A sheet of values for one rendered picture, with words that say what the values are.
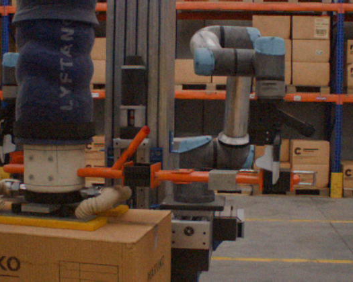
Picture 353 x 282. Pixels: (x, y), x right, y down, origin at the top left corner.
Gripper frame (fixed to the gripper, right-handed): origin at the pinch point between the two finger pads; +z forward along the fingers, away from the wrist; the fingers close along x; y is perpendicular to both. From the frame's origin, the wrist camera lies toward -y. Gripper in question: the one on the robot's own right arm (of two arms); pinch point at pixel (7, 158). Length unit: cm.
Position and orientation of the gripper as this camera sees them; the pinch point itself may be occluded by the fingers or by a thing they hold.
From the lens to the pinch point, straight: 189.9
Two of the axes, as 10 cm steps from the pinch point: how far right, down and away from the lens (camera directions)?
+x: 2.1, -0.8, 9.7
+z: -0.3, 10.0, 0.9
